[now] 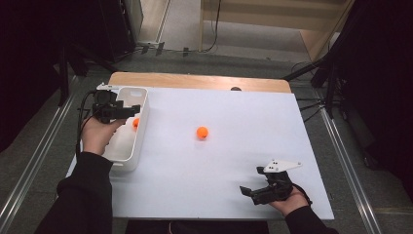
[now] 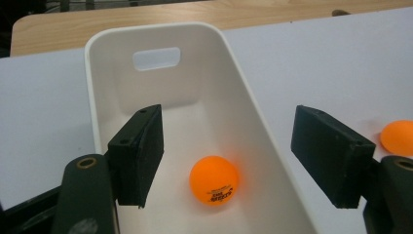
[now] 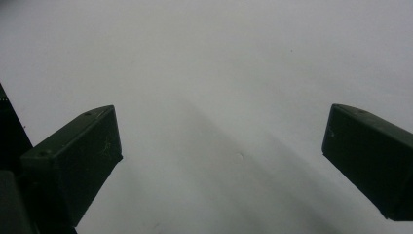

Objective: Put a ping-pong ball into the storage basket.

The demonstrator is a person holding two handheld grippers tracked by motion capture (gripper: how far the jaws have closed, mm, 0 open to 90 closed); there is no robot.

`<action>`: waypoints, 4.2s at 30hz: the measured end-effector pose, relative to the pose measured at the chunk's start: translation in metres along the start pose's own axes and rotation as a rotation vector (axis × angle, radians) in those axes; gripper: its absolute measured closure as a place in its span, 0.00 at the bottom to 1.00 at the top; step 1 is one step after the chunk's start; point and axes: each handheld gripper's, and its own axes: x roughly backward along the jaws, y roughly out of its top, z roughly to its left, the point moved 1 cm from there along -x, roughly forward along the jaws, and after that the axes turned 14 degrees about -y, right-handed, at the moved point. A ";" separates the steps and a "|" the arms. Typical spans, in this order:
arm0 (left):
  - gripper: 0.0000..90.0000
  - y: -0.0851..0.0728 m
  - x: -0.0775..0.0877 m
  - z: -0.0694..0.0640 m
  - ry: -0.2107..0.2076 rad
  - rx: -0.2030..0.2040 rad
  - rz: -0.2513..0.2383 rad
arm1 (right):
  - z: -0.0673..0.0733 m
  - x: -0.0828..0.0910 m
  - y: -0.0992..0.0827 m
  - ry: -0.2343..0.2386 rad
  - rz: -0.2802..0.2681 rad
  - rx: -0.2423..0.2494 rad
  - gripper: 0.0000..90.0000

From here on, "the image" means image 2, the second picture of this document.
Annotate orange table tennis ball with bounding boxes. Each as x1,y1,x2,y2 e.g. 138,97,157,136
379,119,413,156
188,155,241,207

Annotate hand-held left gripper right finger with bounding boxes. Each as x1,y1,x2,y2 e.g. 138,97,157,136
290,104,377,210

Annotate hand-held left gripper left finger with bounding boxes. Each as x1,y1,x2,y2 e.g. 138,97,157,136
106,103,165,209

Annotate white plastic bin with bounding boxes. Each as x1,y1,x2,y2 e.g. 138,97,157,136
84,21,320,234

